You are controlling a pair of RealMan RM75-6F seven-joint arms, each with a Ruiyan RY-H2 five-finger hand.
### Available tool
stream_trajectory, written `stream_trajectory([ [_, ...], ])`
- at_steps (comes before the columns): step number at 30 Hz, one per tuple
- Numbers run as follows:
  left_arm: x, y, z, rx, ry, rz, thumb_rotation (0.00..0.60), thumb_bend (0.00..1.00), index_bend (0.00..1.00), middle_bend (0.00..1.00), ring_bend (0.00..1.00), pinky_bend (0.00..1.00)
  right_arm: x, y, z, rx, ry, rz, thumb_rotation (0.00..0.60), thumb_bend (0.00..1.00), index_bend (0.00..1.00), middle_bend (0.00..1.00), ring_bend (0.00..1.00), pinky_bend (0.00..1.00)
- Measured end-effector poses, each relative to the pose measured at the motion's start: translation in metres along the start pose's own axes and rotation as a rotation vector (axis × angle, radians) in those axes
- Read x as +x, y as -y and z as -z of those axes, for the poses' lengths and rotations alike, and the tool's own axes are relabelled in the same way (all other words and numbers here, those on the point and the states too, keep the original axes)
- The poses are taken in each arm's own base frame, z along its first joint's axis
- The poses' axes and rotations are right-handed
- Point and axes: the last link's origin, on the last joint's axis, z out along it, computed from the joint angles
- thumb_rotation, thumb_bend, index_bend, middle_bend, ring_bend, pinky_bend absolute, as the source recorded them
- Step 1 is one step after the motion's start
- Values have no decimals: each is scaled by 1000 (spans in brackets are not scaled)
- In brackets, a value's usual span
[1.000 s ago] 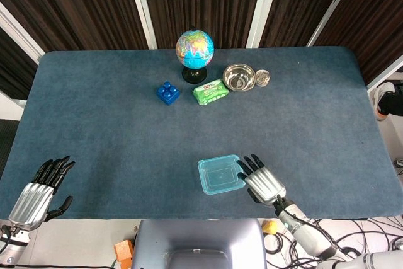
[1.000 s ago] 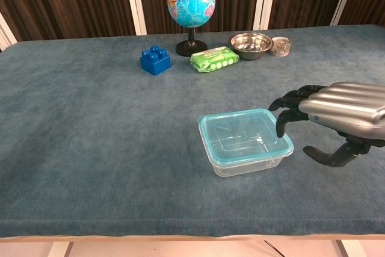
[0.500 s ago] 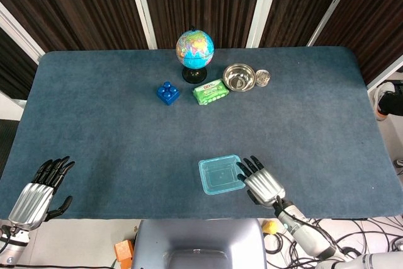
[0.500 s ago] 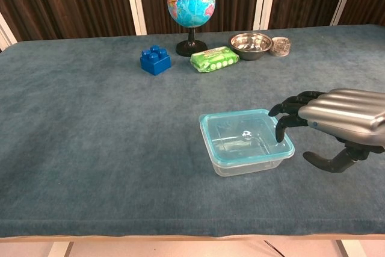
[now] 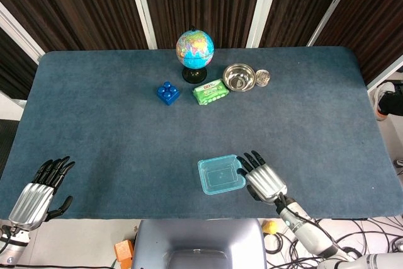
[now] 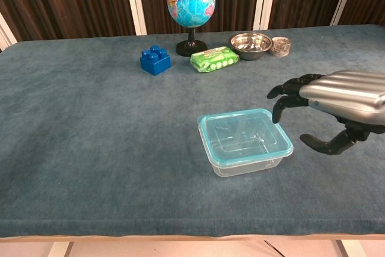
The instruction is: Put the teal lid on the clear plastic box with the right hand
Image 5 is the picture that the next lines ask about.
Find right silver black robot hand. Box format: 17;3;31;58
236;150;288;205

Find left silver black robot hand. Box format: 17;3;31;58
8;156;76;231

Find blue translucent plastic lid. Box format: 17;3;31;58
197;154;248;196

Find orange wooden block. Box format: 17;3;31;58
114;239;135;269

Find yellow round object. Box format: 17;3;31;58
262;220;280;235

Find grey blue robot torso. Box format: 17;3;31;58
131;218;268;269

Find green wet wipes pack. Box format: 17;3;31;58
192;79;230;106

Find stainless steel bowl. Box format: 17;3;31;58
222;64;256;91

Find blue table cloth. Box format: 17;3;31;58
0;45;396;220

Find blue toy building block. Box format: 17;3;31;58
156;81;182;106

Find white orange sneaker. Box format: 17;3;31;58
373;81;403;122

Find desk globe on black stand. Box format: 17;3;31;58
175;26;215;83

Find black floor cables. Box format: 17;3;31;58
264;217;403;269

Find white partition post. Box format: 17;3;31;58
125;0;157;50
246;0;283;49
0;3;45;62
307;0;361;47

